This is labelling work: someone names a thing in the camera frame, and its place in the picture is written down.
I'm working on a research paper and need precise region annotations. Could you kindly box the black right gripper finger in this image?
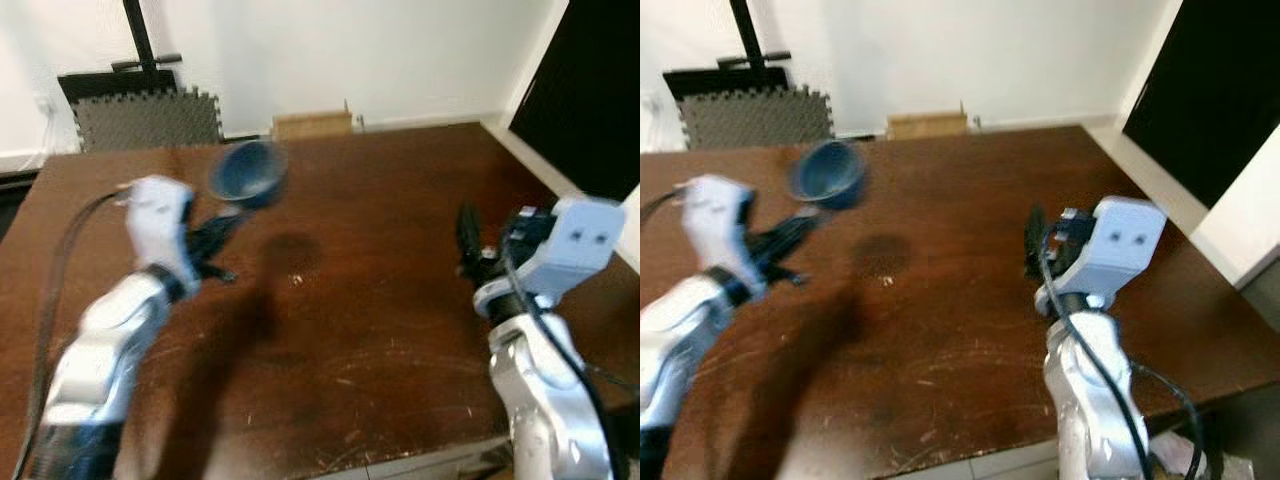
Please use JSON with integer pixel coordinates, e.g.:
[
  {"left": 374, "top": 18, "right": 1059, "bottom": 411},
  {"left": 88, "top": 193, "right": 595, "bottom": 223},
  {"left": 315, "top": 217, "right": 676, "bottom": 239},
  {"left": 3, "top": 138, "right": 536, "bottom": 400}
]
[
  {"left": 456, "top": 199, "right": 482, "bottom": 274},
  {"left": 1024, "top": 203, "right": 1048, "bottom": 277}
]

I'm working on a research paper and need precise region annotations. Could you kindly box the blue bowl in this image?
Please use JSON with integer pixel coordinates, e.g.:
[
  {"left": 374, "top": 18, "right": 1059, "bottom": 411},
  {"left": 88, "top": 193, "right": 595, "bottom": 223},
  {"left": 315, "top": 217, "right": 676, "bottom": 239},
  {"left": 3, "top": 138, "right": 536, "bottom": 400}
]
[
  {"left": 207, "top": 139, "right": 290, "bottom": 212},
  {"left": 788, "top": 139, "right": 868, "bottom": 212}
]

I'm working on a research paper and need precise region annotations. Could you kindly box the white cabinet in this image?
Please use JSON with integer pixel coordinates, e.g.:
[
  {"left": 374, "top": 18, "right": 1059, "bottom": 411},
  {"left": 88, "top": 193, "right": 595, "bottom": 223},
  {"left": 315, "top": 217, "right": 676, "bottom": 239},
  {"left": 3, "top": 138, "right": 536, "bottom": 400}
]
[
  {"left": 615, "top": 184, "right": 641, "bottom": 274},
  {"left": 1189, "top": 124, "right": 1280, "bottom": 288}
]

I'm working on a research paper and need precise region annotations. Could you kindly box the brown cardboard box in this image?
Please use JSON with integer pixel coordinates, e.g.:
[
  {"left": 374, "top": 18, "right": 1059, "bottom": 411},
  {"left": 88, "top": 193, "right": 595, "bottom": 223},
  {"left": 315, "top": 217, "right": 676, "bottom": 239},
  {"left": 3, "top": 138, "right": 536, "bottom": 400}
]
[
  {"left": 886, "top": 100, "right": 970, "bottom": 141},
  {"left": 271, "top": 100, "right": 357, "bottom": 142}
]

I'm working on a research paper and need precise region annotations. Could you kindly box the black door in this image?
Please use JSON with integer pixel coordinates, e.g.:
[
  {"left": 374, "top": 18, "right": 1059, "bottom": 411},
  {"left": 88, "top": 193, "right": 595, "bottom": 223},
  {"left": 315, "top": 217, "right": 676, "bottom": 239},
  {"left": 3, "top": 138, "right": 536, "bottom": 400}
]
[
  {"left": 509, "top": 0, "right": 641, "bottom": 202},
  {"left": 1121, "top": 0, "right": 1280, "bottom": 210}
]

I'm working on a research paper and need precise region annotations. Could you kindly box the black foam puzzle mat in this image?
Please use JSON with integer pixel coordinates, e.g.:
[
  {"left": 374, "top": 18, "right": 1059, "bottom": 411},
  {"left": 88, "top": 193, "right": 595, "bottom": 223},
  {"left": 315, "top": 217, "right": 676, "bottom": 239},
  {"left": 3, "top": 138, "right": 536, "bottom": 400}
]
[
  {"left": 662, "top": 67, "right": 789, "bottom": 102},
  {"left": 57, "top": 68, "right": 182, "bottom": 107}
]

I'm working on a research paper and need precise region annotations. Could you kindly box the black metal stand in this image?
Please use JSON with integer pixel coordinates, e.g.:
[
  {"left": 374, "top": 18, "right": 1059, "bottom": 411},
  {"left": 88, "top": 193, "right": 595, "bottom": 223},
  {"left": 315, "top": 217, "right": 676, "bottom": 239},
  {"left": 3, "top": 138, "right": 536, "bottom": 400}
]
[
  {"left": 110, "top": 0, "right": 184, "bottom": 73},
  {"left": 717, "top": 0, "right": 793, "bottom": 71}
]

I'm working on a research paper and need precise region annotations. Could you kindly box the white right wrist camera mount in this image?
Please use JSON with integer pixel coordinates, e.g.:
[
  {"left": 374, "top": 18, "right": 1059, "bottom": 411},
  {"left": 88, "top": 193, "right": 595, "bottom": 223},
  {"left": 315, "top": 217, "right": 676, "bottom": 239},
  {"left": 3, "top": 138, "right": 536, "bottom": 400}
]
[
  {"left": 1058, "top": 196, "right": 1168, "bottom": 303},
  {"left": 505, "top": 194, "right": 627, "bottom": 303}
]

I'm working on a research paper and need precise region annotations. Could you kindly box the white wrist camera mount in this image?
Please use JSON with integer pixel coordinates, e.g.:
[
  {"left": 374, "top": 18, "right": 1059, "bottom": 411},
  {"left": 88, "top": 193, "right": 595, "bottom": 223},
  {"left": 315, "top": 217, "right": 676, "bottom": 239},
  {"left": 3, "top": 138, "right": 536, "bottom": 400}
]
[
  {"left": 122, "top": 175, "right": 201, "bottom": 289},
  {"left": 505, "top": 194, "right": 627, "bottom": 303},
  {"left": 1058, "top": 196, "right": 1168, "bottom": 303},
  {"left": 678, "top": 175, "right": 758, "bottom": 293}
]

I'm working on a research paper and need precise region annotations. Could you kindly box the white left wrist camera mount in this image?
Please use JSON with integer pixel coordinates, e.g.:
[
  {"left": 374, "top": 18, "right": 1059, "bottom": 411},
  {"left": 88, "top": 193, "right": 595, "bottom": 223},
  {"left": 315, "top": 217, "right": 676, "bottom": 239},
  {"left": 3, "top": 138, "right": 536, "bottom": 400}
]
[
  {"left": 122, "top": 175, "right": 201, "bottom": 289},
  {"left": 678, "top": 175, "right": 758, "bottom": 293}
]

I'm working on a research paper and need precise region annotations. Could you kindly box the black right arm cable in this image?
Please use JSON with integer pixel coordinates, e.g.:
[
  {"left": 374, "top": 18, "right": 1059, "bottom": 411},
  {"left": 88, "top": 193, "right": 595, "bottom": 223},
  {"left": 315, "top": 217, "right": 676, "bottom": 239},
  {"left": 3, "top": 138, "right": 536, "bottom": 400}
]
[
  {"left": 500, "top": 245, "right": 641, "bottom": 480},
  {"left": 1038, "top": 240, "right": 1211, "bottom": 480}
]

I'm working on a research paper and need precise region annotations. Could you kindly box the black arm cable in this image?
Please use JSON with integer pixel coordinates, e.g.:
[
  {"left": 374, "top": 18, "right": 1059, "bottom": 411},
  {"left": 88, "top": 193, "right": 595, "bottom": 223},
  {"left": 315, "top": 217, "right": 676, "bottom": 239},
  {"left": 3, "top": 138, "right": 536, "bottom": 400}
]
[
  {"left": 640, "top": 190, "right": 693, "bottom": 227},
  {"left": 1038, "top": 240, "right": 1211, "bottom": 480},
  {"left": 500, "top": 245, "right": 641, "bottom": 480},
  {"left": 12, "top": 190, "right": 127, "bottom": 480}
]

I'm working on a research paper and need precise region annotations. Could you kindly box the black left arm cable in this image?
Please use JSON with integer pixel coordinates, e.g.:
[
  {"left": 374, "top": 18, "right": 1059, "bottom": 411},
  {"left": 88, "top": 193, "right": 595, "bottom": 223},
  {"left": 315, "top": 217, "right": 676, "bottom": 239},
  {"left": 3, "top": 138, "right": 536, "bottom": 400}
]
[
  {"left": 12, "top": 190, "right": 127, "bottom": 480},
  {"left": 640, "top": 190, "right": 693, "bottom": 227}
]

